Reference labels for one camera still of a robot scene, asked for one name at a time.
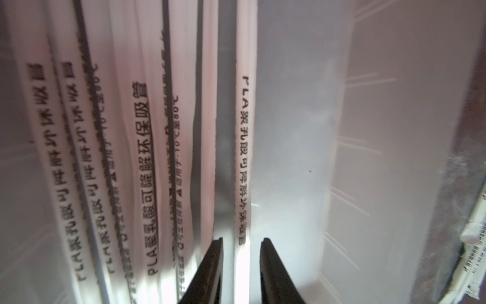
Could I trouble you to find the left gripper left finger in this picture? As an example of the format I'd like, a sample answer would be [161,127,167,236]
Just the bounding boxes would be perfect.
[179,238,224,304]

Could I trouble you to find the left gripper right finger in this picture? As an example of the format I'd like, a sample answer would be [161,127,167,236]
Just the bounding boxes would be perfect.
[259,238,305,304]

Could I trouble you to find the right pile wrapped straw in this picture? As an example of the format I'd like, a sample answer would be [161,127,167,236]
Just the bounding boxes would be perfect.
[440,191,485,303]

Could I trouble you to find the translucent plastic storage box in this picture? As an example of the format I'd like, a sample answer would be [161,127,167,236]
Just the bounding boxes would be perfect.
[1,1,485,303]

